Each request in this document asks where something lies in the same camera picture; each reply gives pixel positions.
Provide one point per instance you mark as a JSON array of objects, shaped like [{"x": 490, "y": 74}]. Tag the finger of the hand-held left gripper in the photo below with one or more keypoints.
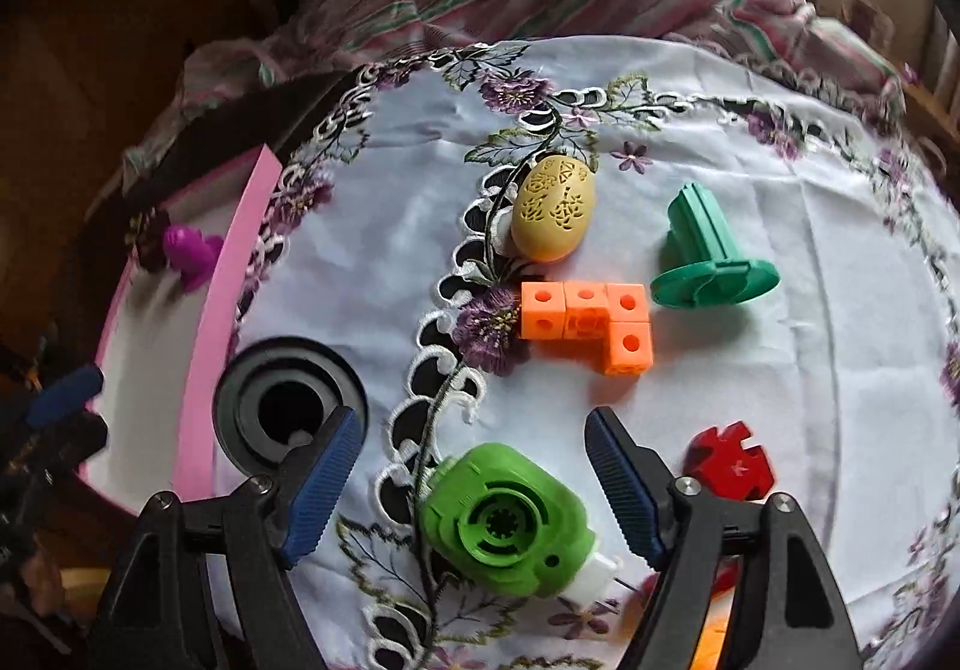
[
  {"x": 64, "y": 396},
  {"x": 71, "y": 441}
]

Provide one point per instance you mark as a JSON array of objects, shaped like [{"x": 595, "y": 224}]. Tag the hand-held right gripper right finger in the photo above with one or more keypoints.
[{"x": 622, "y": 482}]

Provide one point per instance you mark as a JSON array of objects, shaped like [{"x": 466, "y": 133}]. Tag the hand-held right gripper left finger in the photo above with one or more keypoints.
[{"x": 322, "y": 482}]

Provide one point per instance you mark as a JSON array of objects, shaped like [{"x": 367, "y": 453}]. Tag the green round plastic toy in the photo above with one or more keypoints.
[{"x": 457, "y": 505}]

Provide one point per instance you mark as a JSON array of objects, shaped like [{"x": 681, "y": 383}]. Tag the yellow plastic chute piece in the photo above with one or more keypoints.
[{"x": 712, "y": 644}]

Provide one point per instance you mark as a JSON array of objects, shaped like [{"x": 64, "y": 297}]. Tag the pink storage box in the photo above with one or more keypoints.
[{"x": 255, "y": 227}]

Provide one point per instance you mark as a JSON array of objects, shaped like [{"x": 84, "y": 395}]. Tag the teal plastic spool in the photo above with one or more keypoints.
[{"x": 701, "y": 227}]

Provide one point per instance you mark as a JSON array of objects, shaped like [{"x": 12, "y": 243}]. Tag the red puzzle piece block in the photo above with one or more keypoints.
[{"x": 731, "y": 464}]

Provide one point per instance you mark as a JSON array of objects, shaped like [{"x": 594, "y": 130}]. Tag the white embroidered floral tablecloth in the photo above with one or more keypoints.
[{"x": 750, "y": 377}]

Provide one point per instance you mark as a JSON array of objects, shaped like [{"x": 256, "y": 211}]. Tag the orange linked cube blocks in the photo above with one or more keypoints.
[{"x": 585, "y": 313}]

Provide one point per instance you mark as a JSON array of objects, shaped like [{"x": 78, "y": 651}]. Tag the purple plastic toy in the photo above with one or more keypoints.
[{"x": 191, "y": 257}]

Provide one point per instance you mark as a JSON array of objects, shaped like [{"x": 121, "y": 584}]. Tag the beige perforated egg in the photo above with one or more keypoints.
[{"x": 551, "y": 208}]

